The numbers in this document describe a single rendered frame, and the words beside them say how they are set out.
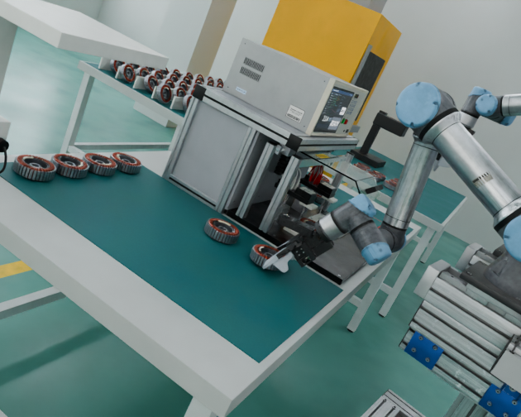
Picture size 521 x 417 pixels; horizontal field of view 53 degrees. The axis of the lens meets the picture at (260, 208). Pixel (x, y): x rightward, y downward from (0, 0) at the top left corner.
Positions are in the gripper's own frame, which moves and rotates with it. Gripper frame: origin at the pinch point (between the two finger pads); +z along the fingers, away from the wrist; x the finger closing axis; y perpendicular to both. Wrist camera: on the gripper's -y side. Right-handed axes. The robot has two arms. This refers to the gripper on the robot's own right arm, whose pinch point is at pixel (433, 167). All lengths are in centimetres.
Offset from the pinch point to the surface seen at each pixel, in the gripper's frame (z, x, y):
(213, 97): 5, -77, -59
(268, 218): 33, -69, -24
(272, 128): 5, -73, -35
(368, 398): 115, 19, 22
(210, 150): 23, -74, -54
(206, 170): 30, -74, -52
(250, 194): 29, -71, -33
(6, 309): 95, -120, -75
